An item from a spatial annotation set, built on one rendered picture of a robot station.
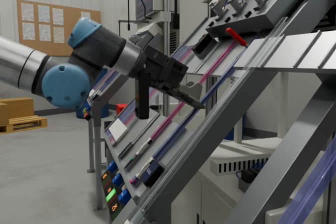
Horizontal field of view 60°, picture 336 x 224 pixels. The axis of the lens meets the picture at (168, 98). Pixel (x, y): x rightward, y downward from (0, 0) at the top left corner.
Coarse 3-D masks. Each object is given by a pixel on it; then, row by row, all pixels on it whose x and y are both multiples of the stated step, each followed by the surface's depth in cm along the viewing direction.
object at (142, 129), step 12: (144, 120) 102; (156, 120) 93; (132, 132) 102; (144, 132) 93; (168, 132) 80; (180, 132) 74; (192, 132) 70; (120, 144) 102; (132, 144) 93; (156, 144) 80; (180, 144) 70; (120, 156) 92; (132, 156) 87; (144, 156) 80; (168, 156) 70; (132, 168) 81
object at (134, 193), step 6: (102, 132) 123; (108, 138) 114; (108, 144) 105; (114, 150) 98; (114, 156) 92; (120, 162) 86; (120, 168) 81; (126, 174) 77; (126, 180) 73; (132, 186) 69; (132, 192) 66; (138, 192) 68
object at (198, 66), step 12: (204, 24) 133; (192, 36) 134; (228, 36) 98; (252, 36) 83; (264, 36) 78; (216, 48) 98; (240, 48) 84; (192, 60) 109; (204, 60) 99; (228, 60) 84; (192, 72) 99; (204, 72) 91; (216, 72) 84
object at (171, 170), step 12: (276, 24) 51; (276, 36) 50; (264, 48) 49; (252, 60) 49; (240, 72) 49; (240, 84) 48; (228, 96) 47; (216, 108) 47; (204, 120) 47; (204, 132) 46; (192, 144) 46; (180, 156) 45; (168, 168) 45; (168, 180) 45; (156, 192) 44; (144, 204) 44; (132, 216) 44
